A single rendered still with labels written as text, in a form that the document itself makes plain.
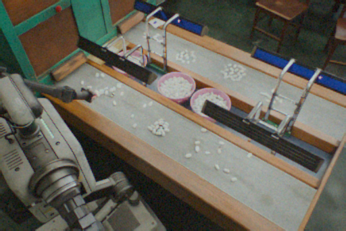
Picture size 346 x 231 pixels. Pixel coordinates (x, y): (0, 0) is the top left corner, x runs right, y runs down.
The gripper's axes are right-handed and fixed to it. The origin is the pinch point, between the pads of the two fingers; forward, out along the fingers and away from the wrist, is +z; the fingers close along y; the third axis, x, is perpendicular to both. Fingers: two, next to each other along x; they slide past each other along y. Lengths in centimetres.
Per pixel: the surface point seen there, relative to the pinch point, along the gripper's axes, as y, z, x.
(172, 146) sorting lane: -59, 11, 7
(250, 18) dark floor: 11, 257, -103
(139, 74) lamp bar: -27.1, -2.3, -26.0
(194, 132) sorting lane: -63, 24, -4
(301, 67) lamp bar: -100, 41, -65
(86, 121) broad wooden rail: -3.9, -5.3, 17.1
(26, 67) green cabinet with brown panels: 42.5, -21.5, 0.2
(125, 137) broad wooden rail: -32.6, -0.8, 13.2
